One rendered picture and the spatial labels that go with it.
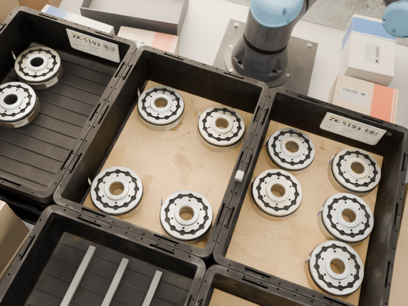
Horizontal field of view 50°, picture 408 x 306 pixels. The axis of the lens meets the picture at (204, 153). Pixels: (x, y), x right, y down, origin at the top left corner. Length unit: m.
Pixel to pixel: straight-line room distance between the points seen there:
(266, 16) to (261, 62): 0.14
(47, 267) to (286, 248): 0.45
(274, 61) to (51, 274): 0.71
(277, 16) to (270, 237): 0.49
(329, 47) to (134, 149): 0.70
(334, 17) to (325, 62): 1.23
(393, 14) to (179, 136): 0.49
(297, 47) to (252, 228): 0.60
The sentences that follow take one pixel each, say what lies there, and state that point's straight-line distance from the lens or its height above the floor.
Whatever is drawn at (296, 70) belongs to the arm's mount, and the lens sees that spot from 1.24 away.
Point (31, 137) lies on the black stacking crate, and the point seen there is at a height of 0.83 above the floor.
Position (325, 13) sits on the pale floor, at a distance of 2.57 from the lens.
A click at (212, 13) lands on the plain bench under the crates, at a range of 1.41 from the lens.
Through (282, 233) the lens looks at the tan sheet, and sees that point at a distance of 0.91.
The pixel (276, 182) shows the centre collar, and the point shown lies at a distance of 0.90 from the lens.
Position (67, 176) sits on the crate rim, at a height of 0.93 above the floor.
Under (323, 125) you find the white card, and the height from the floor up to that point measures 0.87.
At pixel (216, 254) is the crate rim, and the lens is 0.77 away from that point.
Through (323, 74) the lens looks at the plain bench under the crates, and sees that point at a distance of 1.31.
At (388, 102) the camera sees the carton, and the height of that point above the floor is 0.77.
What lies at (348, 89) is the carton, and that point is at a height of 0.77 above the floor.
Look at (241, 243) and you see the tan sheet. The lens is 0.88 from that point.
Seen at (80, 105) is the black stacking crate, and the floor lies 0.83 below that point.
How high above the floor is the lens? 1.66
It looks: 61 degrees down
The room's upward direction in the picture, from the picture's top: 7 degrees clockwise
